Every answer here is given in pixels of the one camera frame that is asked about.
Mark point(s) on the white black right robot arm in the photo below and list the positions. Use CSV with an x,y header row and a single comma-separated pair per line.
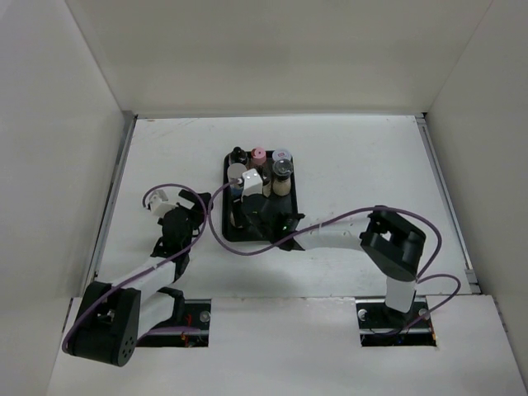
x,y
391,242

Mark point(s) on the blue label white bead bottle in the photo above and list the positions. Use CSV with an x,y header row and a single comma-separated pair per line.
x,y
234,174

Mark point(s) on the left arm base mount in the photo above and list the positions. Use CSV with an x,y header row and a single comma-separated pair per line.
x,y
190,328

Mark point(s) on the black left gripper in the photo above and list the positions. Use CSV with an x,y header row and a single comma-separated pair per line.
x,y
196,214

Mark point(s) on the small black round cap bottle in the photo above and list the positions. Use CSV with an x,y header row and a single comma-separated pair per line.
x,y
266,184

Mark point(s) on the yellow cap spice bottle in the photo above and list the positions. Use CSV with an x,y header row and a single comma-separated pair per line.
x,y
236,215

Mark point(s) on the pink cap spice bottle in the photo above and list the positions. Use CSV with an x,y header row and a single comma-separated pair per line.
x,y
258,157

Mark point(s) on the black plastic tray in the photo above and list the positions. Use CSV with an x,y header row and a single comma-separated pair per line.
x,y
240,235

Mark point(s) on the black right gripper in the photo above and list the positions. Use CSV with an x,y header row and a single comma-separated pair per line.
x,y
246,221

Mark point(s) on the white lid red label jar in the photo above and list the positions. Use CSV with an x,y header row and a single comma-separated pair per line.
x,y
281,154

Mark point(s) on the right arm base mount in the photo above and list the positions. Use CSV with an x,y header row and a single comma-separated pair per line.
x,y
380,326

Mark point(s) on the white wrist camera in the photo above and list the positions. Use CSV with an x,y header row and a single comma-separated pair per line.
x,y
159,204
252,184

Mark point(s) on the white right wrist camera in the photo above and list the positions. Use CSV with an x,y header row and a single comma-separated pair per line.
x,y
252,184

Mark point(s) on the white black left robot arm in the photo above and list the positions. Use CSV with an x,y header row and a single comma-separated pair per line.
x,y
115,317

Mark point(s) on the black pump cap spice bottle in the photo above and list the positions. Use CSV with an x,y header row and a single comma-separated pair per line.
x,y
238,155

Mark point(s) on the black cap grinder bottle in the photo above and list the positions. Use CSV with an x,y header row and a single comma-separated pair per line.
x,y
283,170

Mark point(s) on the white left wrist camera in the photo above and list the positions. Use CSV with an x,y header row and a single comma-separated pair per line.
x,y
159,204

